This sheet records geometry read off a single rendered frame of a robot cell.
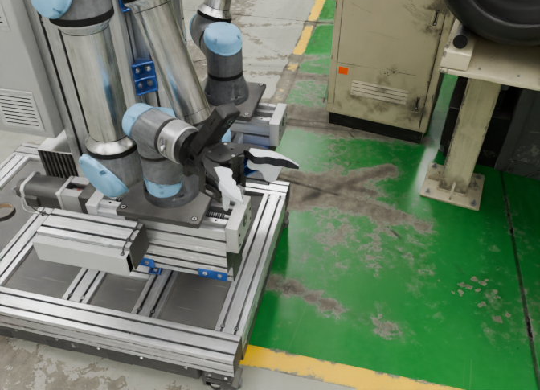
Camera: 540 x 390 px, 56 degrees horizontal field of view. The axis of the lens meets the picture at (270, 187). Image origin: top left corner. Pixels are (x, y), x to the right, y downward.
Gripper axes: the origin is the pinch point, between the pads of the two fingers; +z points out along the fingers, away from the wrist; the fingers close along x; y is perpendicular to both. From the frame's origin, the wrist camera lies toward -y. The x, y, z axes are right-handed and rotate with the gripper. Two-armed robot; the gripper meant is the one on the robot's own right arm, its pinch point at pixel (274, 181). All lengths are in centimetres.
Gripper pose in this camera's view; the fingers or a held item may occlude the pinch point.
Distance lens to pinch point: 83.0
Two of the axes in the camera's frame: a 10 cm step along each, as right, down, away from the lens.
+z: 7.8, 4.1, -4.8
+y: -0.9, 8.2, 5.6
